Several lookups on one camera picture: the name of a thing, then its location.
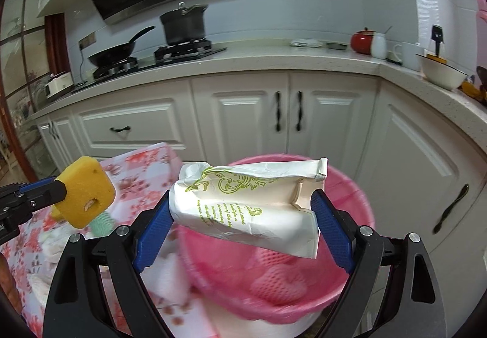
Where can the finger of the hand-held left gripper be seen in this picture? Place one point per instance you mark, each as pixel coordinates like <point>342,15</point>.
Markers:
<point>38,184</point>
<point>53,192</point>

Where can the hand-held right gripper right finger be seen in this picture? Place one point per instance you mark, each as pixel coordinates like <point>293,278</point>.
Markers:
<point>331,227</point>

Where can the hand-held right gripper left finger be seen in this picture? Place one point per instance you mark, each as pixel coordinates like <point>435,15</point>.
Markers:
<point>154,231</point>

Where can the yellow sponge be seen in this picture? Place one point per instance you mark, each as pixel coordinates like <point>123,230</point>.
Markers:
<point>83,185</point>

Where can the pink trash bin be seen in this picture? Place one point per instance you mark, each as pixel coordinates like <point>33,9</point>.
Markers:
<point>354,193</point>

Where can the green wavy striped cloth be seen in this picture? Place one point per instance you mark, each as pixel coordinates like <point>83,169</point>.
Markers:
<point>102,225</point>

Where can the white paper bag green print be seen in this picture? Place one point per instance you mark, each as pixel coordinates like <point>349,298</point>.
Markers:
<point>243,204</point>

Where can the narrow white cabinet door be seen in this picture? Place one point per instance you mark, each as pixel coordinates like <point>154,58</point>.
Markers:
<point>68,144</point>
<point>45,147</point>

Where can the pink floral tablecloth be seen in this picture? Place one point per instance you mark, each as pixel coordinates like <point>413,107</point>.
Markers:
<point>144,166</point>

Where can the pink foam fruit net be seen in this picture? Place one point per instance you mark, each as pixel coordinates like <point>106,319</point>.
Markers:
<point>277,281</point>

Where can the white rice cooker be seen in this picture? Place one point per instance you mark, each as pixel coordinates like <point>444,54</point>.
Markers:
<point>57,85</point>

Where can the white drawer front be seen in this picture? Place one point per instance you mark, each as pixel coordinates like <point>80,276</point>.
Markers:
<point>152,121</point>

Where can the white corner cabinet door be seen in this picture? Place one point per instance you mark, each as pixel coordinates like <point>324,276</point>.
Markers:
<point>414,155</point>

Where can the wooden framed glass door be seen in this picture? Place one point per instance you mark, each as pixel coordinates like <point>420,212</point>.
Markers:
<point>23,67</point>

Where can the black frying pan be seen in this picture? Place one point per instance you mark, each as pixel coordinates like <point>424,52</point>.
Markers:
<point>112,54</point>

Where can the black gas stove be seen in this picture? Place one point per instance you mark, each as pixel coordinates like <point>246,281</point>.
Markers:
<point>182,52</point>

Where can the grey shallow dish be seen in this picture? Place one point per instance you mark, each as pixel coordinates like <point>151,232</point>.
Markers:
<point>336,46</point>

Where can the white ceramic jar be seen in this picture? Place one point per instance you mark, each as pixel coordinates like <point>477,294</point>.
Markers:
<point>378,47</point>

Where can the white flat tray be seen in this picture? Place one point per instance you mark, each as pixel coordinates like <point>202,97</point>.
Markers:
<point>305,42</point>

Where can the red lidded pot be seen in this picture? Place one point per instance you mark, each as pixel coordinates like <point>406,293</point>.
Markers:
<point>363,43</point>

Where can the white mug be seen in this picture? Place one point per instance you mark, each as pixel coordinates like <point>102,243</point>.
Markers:
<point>409,56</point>

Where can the white bowl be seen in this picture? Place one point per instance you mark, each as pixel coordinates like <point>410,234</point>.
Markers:
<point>441,73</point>

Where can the yellow cloth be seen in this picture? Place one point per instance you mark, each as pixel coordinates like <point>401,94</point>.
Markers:
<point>473,90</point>

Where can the black stock pot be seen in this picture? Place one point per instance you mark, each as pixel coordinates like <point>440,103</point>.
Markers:
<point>182,27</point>

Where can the black kitchen tool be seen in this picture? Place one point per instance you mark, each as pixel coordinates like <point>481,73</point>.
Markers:
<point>437,35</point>

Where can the beige wall socket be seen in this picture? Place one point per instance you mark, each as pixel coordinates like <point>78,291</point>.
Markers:
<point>87,41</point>

